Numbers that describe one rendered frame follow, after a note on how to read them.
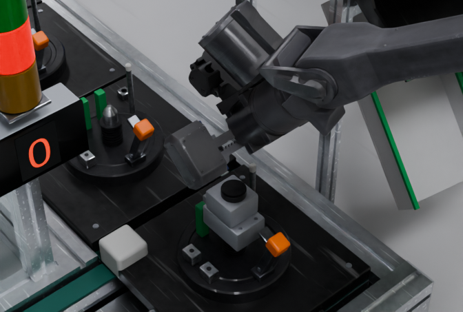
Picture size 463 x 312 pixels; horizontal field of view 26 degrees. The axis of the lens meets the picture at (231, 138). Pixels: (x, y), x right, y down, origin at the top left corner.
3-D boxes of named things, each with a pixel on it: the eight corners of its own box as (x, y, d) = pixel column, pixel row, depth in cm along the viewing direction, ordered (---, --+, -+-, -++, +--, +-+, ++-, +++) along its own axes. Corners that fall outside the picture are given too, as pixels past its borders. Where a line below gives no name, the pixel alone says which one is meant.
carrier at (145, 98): (236, 167, 139) (236, 98, 130) (93, 253, 127) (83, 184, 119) (133, 82, 152) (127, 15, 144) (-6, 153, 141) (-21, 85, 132)
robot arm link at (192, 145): (359, 91, 105) (328, 41, 105) (223, 174, 96) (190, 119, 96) (321, 113, 112) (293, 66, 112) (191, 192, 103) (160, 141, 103)
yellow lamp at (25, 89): (51, 99, 102) (45, 61, 98) (8, 120, 99) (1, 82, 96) (25, 76, 105) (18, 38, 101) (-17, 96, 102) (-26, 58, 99)
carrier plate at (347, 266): (370, 277, 125) (371, 266, 123) (222, 385, 113) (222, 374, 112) (243, 173, 138) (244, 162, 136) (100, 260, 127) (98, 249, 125)
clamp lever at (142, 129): (145, 156, 134) (155, 128, 127) (133, 163, 133) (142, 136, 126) (129, 136, 135) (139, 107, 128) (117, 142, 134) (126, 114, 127)
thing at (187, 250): (202, 260, 121) (201, 252, 120) (192, 266, 121) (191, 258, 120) (191, 251, 122) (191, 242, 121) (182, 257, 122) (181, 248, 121)
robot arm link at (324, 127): (362, 99, 96) (295, 30, 95) (329, 139, 93) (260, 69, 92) (326, 119, 102) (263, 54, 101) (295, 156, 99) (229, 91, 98)
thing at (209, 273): (219, 278, 119) (219, 270, 118) (209, 284, 119) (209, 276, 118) (208, 268, 120) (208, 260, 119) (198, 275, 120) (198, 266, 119)
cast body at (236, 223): (264, 234, 120) (266, 193, 115) (237, 253, 118) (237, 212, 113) (219, 195, 124) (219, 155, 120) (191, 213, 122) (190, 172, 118)
